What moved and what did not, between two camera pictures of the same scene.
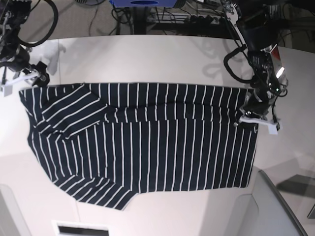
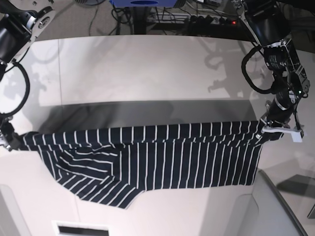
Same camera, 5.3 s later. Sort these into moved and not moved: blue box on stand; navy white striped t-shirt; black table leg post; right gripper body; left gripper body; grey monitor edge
Moved: left gripper body; navy white striped t-shirt; right gripper body
Not moved: blue box on stand; black table leg post; grey monitor edge
